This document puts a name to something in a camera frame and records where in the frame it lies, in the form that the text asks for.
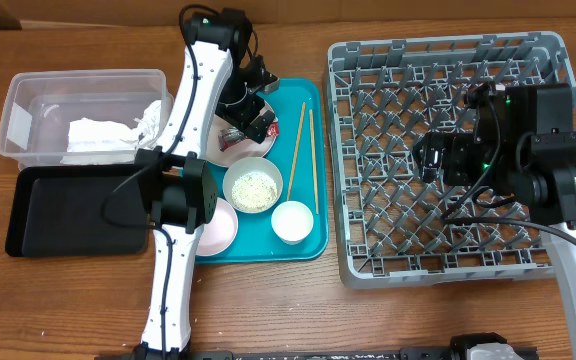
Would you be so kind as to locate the grey dishwasher rack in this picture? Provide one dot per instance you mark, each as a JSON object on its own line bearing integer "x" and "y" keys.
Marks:
{"x": 393, "y": 229}

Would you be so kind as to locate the small white cup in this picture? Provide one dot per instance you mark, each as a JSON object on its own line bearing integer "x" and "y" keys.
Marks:
{"x": 292, "y": 222}

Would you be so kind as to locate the small pink plate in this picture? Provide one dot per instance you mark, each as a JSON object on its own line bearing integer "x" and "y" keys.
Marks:
{"x": 219, "y": 234}

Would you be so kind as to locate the large white plate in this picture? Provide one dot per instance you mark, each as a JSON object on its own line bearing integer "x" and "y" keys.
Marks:
{"x": 243, "y": 149}

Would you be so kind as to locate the red foil snack wrapper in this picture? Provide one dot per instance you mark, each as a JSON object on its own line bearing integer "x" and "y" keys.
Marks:
{"x": 231, "y": 136}

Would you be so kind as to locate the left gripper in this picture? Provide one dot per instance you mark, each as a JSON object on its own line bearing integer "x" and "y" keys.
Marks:
{"x": 241, "y": 114}

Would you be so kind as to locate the white napkin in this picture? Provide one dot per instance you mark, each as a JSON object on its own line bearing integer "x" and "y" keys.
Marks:
{"x": 93, "y": 142}

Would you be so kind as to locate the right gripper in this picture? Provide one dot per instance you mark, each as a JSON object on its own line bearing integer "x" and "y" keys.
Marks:
{"x": 453, "y": 145}

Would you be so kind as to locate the right wooden chopstick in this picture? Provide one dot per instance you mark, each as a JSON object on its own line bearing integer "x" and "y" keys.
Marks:
{"x": 314, "y": 160}

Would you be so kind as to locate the teal plastic serving tray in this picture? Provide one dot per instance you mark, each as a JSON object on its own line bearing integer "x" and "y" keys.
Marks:
{"x": 255, "y": 240}

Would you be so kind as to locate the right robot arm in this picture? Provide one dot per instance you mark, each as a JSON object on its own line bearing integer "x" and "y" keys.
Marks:
{"x": 523, "y": 146}

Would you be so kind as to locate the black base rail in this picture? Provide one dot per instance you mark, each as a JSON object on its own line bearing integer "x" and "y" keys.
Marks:
{"x": 469, "y": 346}

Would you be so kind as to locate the grey bowl with rice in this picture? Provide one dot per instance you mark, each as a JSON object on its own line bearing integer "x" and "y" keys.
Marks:
{"x": 252, "y": 185}

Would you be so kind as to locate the clear plastic waste bin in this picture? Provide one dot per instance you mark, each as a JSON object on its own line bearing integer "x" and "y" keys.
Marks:
{"x": 39, "y": 107}

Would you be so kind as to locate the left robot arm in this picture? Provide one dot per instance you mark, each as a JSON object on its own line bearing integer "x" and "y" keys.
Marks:
{"x": 223, "y": 77}

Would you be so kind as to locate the black rectangular tray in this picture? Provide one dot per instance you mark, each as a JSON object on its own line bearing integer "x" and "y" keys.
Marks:
{"x": 56, "y": 212}

